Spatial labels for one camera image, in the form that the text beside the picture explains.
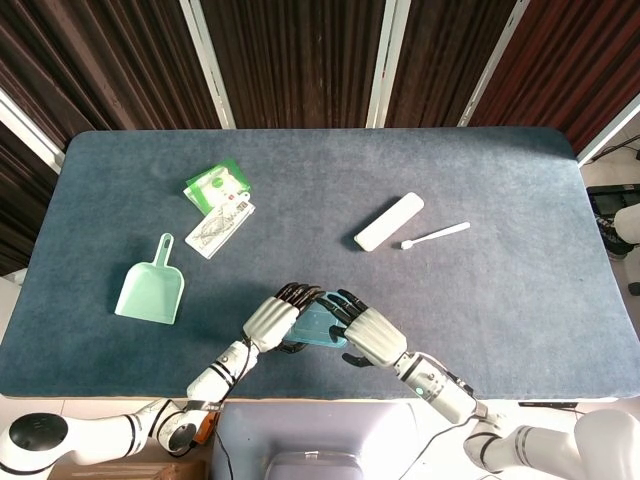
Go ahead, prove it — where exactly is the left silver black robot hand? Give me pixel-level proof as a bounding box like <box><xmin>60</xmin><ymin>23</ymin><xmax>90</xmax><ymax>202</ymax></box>
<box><xmin>242</xmin><ymin>281</ymin><xmax>326</xmax><ymax>356</ymax></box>

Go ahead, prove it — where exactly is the brown pleated screen panel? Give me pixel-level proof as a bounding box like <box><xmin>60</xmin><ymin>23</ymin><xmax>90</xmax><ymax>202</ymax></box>
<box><xmin>199</xmin><ymin>0</ymin><xmax>387</xmax><ymax>131</ymax></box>
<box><xmin>469</xmin><ymin>0</ymin><xmax>640</xmax><ymax>154</ymax></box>
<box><xmin>384</xmin><ymin>0</ymin><xmax>517</xmax><ymax>129</ymax></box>
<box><xmin>0</xmin><ymin>0</ymin><xmax>222</xmax><ymax>151</ymax></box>
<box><xmin>0</xmin><ymin>121</ymin><xmax>59</xmax><ymax>277</ymax></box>

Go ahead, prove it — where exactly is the white fish print packet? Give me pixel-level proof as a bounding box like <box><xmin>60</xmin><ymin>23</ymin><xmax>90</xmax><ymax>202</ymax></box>
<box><xmin>184</xmin><ymin>200</ymin><xmax>259</xmax><ymax>261</ymax></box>

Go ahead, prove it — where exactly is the white toothbrush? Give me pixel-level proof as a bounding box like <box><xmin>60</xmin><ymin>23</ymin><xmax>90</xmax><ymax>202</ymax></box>
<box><xmin>399</xmin><ymin>221</ymin><xmax>472</xmax><ymax>251</ymax></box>

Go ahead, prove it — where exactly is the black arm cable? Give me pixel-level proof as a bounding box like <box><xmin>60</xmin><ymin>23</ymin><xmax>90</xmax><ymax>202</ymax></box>
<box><xmin>212</xmin><ymin>341</ymin><xmax>253</xmax><ymax>480</ymax></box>

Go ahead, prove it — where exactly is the blue container lid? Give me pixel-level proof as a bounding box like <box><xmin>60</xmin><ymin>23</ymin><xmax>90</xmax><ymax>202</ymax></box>
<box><xmin>288</xmin><ymin>294</ymin><xmax>349</xmax><ymax>349</ymax></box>

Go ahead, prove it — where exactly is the white screen frame post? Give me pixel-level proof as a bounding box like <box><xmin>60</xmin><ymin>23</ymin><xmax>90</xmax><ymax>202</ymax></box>
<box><xmin>456</xmin><ymin>0</ymin><xmax>544</xmax><ymax>128</ymax></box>
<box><xmin>179</xmin><ymin>0</ymin><xmax>238</xmax><ymax>131</ymax></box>
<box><xmin>0</xmin><ymin>88</ymin><xmax>67</xmax><ymax>175</ymax></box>
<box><xmin>365</xmin><ymin>0</ymin><xmax>413</xmax><ymax>129</ymax></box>
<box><xmin>576</xmin><ymin>93</ymin><xmax>640</xmax><ymax>167</ymax></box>

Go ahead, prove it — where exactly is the grey robot torso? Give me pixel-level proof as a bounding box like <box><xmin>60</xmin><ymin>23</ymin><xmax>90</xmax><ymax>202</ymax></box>
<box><xmin>211</xmin><ymin>399</ymin><xmax>430</xmax><ymax>480</ymax></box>

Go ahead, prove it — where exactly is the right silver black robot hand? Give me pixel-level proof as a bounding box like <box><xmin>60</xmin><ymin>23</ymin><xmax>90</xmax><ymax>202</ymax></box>
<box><xmin>322</xmin><ymin>288</ymin><xmax>409</xmax><ymax>370</ymax></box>

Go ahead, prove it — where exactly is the white toothbrush travel case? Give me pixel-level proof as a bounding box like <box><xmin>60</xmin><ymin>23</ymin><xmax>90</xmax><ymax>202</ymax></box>
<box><xmin>353</xmin><ymin>191</ymin><xmax>427</xmax><ymax>253</ymax></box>

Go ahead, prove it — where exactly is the blue velvet table cloth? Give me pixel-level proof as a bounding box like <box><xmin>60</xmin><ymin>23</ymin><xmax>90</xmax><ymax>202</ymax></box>
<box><xmin>0</xmin><ymin>126</ymin><xmax>634</xmax><ymax>404</ymax></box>

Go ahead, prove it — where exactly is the black equipment rack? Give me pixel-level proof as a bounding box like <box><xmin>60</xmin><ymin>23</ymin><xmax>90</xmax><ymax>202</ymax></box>
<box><xmin>586</xmin><ymin>183</ymin><xmax>640</xmax><ymax>261</ymax></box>

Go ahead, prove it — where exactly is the mint green plastic dustpan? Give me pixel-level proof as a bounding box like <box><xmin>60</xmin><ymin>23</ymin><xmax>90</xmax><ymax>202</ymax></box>
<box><xmin>114</xmin><ymin>232</ymin><xmax>187</xmax><ymax>326</ymax></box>

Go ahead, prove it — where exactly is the orange plastic part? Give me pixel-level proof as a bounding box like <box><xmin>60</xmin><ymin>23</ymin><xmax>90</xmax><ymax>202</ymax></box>
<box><xmin>191</xmin><ymin>413</ymin><xmax>220</xmax><ymax>445</ymax></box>

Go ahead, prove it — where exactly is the brown cardboard box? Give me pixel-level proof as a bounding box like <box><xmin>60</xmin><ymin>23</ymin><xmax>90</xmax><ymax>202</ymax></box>
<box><xmin>47</xmin><ymin>458</ymin><xmax>207</xmax><ymax>480</ymax></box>

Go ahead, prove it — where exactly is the green white snack packet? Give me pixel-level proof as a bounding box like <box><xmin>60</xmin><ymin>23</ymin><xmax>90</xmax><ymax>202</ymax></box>
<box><xmin>183</xmin><ymin>158</ymin><xmax>252</xmax><ymax>216</ymax></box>

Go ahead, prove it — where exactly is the black velcro cable strap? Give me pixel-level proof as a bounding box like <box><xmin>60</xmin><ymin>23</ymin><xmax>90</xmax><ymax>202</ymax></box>
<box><xmin>185</xmin><ymin>397</ymin><xmax>225</xmax><ymax>416</ymax></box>

